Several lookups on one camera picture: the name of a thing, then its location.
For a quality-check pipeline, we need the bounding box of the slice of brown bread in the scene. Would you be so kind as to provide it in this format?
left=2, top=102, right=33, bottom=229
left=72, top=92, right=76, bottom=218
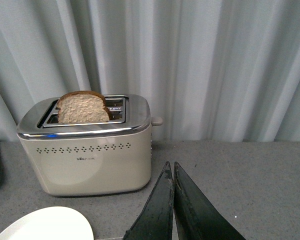
left=56, top=90, right=112, bottom=124

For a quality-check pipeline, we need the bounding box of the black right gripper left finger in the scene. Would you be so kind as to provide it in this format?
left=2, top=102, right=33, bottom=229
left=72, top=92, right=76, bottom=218
left=123, top=161, right=175, bottom=240

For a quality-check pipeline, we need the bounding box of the cream two-slot toaster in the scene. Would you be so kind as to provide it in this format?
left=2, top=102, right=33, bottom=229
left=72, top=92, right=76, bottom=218
left=16, top=94, right=163, bottom=196

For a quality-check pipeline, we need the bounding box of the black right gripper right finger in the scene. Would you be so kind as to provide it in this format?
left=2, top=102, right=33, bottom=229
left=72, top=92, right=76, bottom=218
left=173, top=162, right=244, bottom=240

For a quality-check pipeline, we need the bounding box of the white round plate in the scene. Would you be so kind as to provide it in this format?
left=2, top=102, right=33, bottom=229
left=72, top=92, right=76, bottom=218
left=0, top=206, right=94, bottom=240

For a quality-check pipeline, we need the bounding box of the white curtain backdrop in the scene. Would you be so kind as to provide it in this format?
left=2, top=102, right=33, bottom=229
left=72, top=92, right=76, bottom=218
left=0, top=0, right=300, bottom=142

